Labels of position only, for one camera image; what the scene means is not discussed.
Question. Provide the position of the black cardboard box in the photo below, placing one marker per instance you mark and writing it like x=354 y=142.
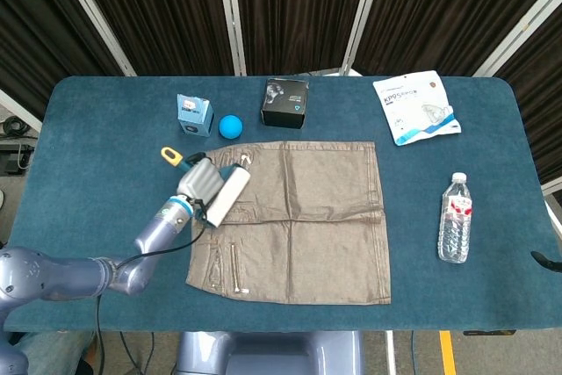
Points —
x=283 y=105

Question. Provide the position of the dark curtain screen panel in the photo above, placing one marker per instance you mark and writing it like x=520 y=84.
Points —
x=439 y=10
x=546 y=85
x=298 y=10
x=39 y=32
x=162 y=10

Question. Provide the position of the white KP95 mask bag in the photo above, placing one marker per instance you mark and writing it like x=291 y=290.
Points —
x=412 y=107

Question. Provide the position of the blue ball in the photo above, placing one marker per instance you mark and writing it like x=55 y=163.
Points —
x=230 y=127

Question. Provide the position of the clear plastic water bottle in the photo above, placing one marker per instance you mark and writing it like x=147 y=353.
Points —
x=456 y=221

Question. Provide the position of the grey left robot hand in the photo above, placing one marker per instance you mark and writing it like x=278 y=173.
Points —
x=199 y=182

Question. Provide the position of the bronze shiny zip skirt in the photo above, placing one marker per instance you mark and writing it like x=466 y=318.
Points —
x=307 y=217

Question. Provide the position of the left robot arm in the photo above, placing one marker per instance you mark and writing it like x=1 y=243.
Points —
x=66 y=274

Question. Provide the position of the blue-grey robot torso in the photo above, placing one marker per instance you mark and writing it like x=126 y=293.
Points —
x=272 y=355

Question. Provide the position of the black floor equipment box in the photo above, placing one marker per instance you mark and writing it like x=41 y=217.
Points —
x=15 y=157

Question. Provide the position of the light blue speaker box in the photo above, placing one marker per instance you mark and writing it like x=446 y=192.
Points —
x=193 y=118

